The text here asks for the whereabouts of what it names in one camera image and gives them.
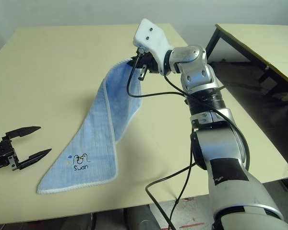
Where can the beige table with black frame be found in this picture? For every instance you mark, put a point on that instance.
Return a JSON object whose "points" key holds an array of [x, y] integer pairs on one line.
{"points": [[266, 40]]}

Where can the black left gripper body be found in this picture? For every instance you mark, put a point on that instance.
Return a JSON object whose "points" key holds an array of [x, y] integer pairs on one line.
{"points": [[4, 153]]}

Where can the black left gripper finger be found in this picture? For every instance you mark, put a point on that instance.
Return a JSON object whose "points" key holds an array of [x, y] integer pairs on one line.
{"points": [[21, 131], [33, 160]]}

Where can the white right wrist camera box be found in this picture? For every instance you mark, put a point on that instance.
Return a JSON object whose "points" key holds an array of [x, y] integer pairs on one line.
{"points": [[150, 38]]}

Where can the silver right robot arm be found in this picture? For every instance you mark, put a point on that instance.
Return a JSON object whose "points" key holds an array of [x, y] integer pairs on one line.
{"points": [[220, 148]]}

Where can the grey robot right foot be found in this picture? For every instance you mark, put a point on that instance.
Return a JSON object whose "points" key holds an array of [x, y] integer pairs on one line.
{"points": [[141, 215]]}

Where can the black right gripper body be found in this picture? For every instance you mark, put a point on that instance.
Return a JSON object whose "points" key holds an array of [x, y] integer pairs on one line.
{"points": [[150, 63]]}

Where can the light blue embroidered towel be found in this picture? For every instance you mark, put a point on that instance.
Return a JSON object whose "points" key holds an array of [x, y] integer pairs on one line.
{"points": [[96, 134]]}

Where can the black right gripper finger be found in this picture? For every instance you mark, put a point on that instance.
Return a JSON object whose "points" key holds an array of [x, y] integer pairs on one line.
{"points": [[135, 59], [134, 64]]}

